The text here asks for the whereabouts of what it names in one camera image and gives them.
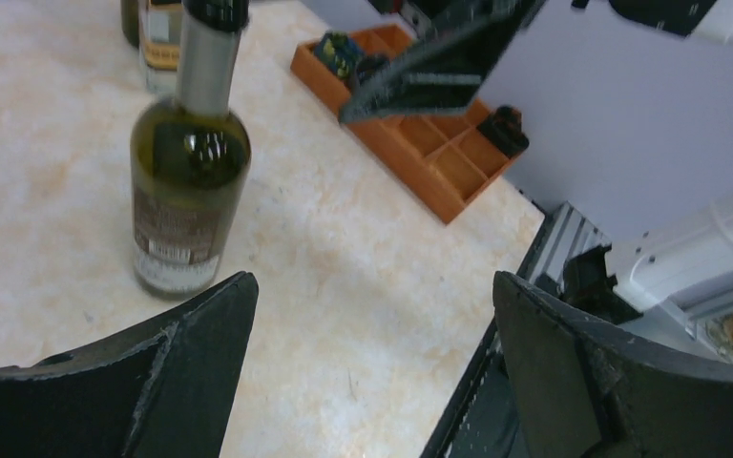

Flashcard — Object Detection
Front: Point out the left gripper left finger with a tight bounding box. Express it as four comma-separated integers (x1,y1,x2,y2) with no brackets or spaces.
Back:
0,272,259,457

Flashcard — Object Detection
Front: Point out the olive green wine bottle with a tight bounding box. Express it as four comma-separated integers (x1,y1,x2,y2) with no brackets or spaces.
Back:
130,1,252,299

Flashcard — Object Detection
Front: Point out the green bottle grey capsule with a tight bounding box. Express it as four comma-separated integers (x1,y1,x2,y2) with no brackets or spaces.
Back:
120,0,139,49

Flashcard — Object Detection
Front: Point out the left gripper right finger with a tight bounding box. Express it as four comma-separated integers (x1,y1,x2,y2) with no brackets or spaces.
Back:
492,272,733,457

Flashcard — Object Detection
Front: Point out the clear tall glass bottle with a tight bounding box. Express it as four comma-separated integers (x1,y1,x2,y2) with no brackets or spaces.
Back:
137,1,183,95

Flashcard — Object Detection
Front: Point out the dark rosette back compartment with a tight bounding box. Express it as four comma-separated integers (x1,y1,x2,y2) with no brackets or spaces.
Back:
312,31,366,80

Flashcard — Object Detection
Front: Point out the black rosette middle tray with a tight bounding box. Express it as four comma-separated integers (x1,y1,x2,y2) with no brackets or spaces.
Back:
347,52,390,92

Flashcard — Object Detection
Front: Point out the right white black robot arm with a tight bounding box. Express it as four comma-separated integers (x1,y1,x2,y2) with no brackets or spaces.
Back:
338,1,733,324

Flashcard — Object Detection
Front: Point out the black rosette front compartment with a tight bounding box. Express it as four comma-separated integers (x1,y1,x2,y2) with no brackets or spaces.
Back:
477,105,530,159

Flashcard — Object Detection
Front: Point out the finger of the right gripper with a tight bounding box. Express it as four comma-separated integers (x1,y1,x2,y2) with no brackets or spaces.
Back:
338,0,543,124

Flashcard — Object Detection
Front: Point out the orange compartment tray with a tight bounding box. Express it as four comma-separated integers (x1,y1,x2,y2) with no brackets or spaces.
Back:
290,24,528,224

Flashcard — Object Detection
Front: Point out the aluminium frame rail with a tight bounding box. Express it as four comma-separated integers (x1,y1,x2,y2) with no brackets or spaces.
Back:
519,201,611,293

